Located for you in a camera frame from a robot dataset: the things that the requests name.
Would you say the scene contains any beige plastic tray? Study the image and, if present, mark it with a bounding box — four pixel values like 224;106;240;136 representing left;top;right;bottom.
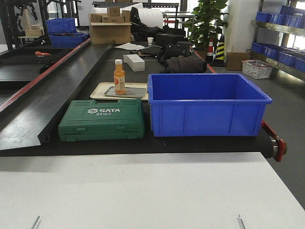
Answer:
90;82;148;101

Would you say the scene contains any large blue plastic bin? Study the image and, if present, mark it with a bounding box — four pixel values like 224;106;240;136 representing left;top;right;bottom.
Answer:
147;73;272;137

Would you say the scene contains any white foam block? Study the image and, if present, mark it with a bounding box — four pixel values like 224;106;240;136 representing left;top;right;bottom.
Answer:
123;54;145;72

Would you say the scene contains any orange juice bottle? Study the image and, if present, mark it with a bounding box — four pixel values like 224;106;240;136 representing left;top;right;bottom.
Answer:
113;59;126;94

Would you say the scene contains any black bag on conveyor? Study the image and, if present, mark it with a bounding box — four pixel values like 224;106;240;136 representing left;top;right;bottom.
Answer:
160;55;207;73

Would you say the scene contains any green SATA tool case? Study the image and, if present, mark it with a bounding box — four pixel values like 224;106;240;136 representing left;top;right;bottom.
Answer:
58;99;145;142

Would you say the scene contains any white paper cup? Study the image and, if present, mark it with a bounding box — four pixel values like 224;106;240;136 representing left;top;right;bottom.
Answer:
147;37;153;46

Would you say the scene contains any white table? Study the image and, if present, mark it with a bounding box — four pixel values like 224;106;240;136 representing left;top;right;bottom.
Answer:
0;152;305;229

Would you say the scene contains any red white traffic cone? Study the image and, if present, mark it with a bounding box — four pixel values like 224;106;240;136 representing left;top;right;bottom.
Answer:
206;38;214;62

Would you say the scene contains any yellow black striped cone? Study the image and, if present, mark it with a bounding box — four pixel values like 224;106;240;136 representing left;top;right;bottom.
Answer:
210;35;225;67

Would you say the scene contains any brown cardboard box on floor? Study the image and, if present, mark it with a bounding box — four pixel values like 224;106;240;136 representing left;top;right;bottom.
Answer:
226;52;251;71

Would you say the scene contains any large cardboard box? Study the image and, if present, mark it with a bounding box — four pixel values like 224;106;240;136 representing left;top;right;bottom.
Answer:
89;13;132;45

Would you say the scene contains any potted green plant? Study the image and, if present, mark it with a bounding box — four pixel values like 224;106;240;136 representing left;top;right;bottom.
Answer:
185;0;229;51

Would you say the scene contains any white plastic basket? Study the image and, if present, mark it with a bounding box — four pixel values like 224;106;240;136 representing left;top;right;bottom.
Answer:
242;60;273;79

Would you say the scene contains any blue crate on left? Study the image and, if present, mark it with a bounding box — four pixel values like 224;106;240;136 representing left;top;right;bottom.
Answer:
49;33;90;48

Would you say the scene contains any metal storage shelf rack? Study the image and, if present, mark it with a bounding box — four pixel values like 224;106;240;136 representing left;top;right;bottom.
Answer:
246;0;305;81

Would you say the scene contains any red conveyor end bracket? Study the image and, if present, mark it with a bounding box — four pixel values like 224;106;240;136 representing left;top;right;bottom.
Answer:
261;120;287;162

